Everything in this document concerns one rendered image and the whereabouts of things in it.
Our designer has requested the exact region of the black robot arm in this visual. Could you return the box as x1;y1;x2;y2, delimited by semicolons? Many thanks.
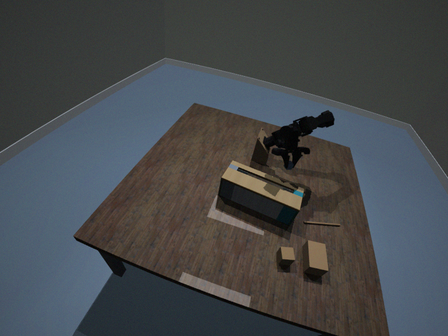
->
263;110;335;150

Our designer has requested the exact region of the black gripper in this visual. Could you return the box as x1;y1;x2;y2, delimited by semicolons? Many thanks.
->
271;138;310;168

